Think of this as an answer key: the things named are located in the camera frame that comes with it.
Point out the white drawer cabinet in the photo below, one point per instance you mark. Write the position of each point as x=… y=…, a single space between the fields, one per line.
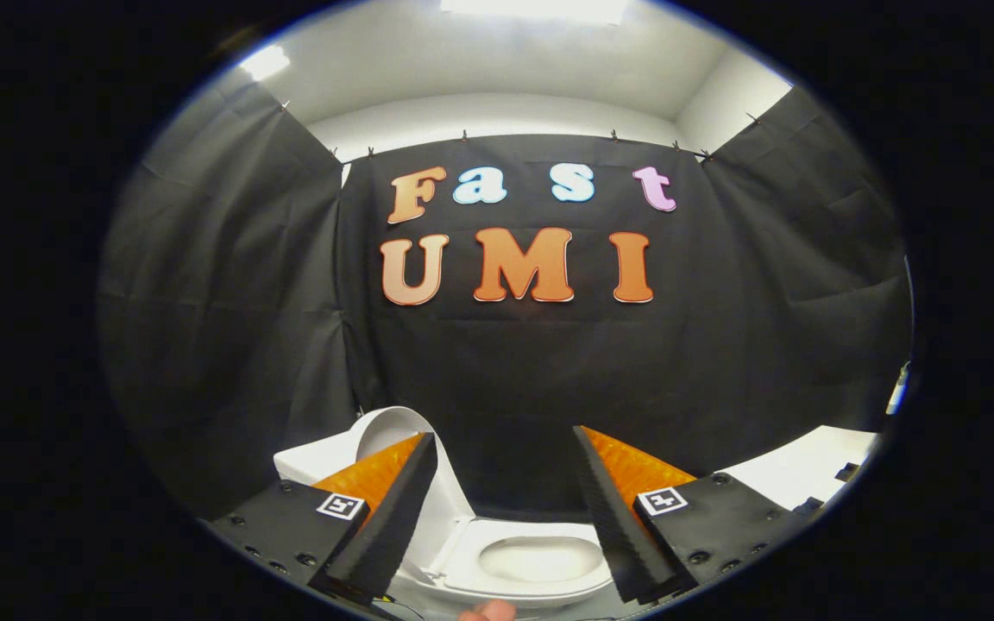
x=799 y=470

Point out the white toilet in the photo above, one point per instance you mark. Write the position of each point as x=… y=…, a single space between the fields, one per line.
x=540 y=561

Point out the small ceiling light panel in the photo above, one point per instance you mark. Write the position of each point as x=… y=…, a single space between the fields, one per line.
x=264 y=63

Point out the large ceiling light panel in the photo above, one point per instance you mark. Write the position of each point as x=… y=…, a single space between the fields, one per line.
x=536 y=9

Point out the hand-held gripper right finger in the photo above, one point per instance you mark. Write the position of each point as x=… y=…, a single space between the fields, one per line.
x=613 y=526

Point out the black backdrop cloth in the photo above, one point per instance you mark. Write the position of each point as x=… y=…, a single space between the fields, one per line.
x=549 y=371

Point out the white toilet lid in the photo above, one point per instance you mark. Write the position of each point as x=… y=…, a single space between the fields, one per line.
x=449 y=509

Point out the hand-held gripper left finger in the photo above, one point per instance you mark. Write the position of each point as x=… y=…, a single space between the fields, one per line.
x=393 y=526

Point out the small white object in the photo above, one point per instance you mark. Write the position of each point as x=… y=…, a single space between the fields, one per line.
x=897 y=392

